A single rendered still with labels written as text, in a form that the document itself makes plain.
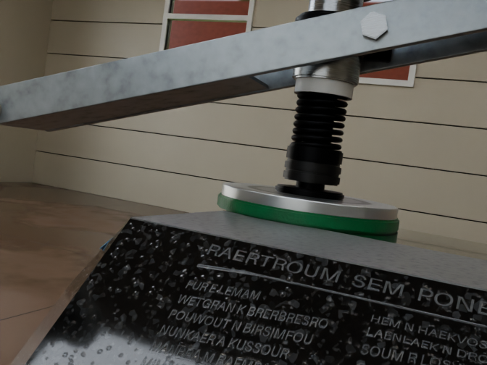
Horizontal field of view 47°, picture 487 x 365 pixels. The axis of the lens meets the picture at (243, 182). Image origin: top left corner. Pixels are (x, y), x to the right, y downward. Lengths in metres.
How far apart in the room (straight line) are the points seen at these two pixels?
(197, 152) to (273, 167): 1.11
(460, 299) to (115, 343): 0.23
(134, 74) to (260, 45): 0.16
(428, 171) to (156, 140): 3.62
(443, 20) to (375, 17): 0.07
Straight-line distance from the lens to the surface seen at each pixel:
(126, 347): 0.41
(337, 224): 0.59
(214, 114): 7.45
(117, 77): 0.72
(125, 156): 8.14
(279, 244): 0.44
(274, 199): 0.59
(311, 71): 0.66
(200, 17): 7.78
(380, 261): 0.44
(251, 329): 0.39
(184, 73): 0.68
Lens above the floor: 0.89
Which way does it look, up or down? 3 degrees down
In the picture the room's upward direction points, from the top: 8 degrees clockwise
